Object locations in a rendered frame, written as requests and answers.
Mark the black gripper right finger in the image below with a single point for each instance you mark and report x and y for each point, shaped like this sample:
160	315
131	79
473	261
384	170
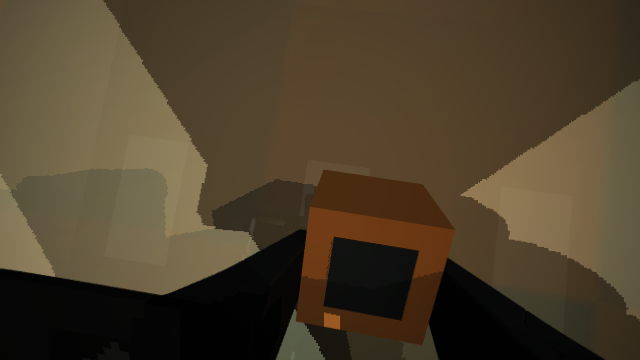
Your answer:
471	320

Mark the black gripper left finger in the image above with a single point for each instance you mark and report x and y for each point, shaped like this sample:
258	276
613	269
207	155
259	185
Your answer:
239	313

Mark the brown block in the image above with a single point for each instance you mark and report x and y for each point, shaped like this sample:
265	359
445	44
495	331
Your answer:
374	257

